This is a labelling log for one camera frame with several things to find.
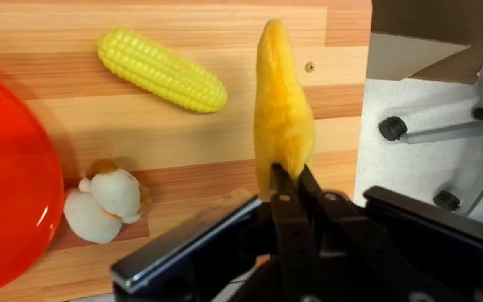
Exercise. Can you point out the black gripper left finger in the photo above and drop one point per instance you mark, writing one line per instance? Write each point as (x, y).
(285, 236)

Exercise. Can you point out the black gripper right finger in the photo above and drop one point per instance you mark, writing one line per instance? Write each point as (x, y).
(315, 207)

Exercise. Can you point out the yellow carrot plushie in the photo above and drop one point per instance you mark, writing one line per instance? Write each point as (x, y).
(282, 112)

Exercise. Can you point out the white toy garlic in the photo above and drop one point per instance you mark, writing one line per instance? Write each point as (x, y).
(104, 204)

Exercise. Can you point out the red plastic bowl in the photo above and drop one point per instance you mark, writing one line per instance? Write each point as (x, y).
(7, 186)

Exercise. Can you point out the grey office chair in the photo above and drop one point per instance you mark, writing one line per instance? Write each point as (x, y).
(448, 127)

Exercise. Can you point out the brown cardboard box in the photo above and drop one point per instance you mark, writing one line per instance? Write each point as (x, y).
(426, 40)

